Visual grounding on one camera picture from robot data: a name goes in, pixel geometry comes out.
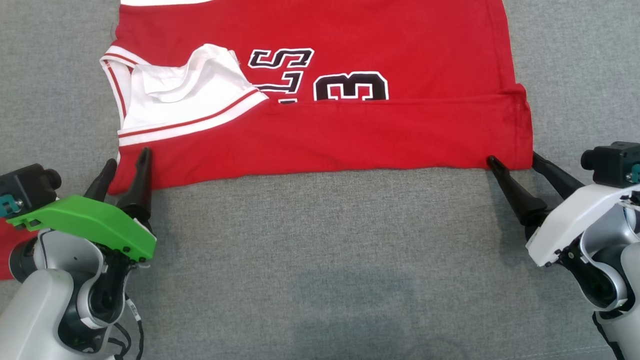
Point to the teal left camera connector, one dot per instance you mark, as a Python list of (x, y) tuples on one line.
[(7, 206)]

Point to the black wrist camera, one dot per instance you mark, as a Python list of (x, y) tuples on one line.
[(612, 162), (27, 182)]

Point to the teal right camera connector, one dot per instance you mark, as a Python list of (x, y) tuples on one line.
[(636, 174)]

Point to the red shorts white side stripe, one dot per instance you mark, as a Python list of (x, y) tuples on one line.
[(10, 250)]

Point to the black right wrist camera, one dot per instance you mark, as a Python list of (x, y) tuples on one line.
[(612, 162)]

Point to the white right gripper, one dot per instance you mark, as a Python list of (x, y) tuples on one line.
[(570, 220)]

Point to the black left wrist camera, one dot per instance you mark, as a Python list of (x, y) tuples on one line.
[(27, 182)]

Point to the red basketball jersey white trim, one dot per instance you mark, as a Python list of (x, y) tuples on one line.
[(350, 135)]

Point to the teal camera connector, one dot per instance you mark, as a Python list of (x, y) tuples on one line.
[(636, 174), (7, 206)]

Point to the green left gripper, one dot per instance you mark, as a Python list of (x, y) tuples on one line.
[(95, 220)]

